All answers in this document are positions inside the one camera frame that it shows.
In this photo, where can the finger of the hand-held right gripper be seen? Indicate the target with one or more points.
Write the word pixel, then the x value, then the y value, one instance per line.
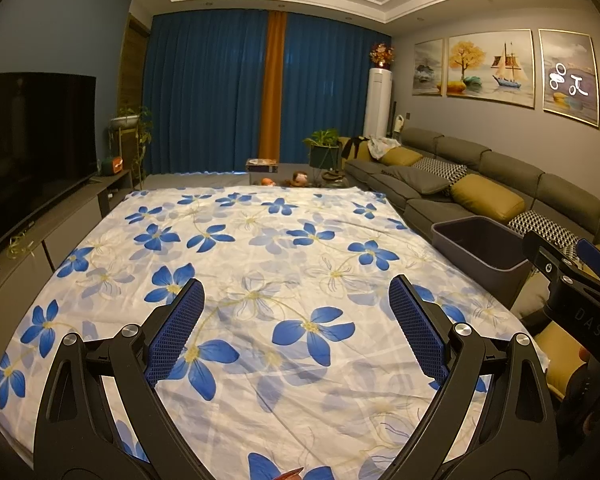
pixel 550 260
pixel 597 260

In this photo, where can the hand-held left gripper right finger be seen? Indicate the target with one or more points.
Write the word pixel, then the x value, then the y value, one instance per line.
pixel 417 330

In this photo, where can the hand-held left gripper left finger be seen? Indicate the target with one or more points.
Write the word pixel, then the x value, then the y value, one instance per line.
pixel 177 332

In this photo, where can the grey plastic bin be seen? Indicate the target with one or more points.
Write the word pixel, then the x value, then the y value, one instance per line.
pixel 485 265

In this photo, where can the large yellow sofa cushion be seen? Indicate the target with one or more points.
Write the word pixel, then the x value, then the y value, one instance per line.
pixel 555 360

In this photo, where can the yellow pillow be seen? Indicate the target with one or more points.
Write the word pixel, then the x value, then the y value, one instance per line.
pixel 487 197
pixel 401 157

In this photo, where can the white blue floral sheet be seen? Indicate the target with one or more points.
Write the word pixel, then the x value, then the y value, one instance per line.
pixel 260 270

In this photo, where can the grey sectional sofa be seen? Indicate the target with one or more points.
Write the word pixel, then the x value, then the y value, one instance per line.
pixel 505 165

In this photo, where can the grey pillow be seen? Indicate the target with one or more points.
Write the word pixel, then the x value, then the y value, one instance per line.
pixel 415 181

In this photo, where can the grey television cabinet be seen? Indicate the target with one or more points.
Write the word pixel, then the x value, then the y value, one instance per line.
pixel 70 225

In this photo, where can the glass bowl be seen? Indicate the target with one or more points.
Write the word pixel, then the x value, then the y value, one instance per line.
pixel 332 176

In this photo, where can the yellow green ribbon scraps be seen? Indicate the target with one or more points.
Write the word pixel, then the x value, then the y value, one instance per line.
pixel 21 245

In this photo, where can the tall framed painting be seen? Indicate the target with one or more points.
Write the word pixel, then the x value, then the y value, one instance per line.
pixel 570 77

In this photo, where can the gold plant stand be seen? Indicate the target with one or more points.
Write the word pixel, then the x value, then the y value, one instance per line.
pixel 125 155

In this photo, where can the grey coffee table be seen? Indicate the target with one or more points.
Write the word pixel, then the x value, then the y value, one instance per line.
pixel 285 180

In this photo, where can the white cloth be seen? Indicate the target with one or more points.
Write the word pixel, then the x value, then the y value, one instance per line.
pixel 384 146

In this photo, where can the flat printed box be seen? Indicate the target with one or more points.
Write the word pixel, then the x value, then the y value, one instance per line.
pixel 261 164

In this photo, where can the small pink figurine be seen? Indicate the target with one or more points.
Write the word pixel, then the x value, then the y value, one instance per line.
pixel 300 178

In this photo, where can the sailboat painting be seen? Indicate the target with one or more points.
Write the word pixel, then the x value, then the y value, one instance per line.
pixel 490 70

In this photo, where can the potted plant dark planter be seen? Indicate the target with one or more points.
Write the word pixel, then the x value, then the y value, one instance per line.
pixel 322 147

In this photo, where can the potted plant white pot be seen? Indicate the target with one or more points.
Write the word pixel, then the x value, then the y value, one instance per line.
pixel 130 120

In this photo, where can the small landscape painting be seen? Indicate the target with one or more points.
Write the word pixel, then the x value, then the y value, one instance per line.
pixel 428 67

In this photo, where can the white tower air conditioner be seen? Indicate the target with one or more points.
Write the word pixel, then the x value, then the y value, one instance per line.
pixel 378 105

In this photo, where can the black flat television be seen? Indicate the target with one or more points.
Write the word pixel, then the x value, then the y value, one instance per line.
pixel 30 155

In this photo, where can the blue curtain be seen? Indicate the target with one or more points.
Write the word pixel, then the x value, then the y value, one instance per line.
pixel 330 85
pixel 205 95

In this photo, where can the brown wooden panel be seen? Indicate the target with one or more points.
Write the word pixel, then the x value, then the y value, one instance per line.
pixel 134 85

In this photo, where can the orange curtain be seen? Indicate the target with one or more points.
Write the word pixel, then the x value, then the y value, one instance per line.
pixel 272 90

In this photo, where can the artificial flower arrangement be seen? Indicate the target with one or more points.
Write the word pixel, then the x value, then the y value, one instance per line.
pixel 382 56

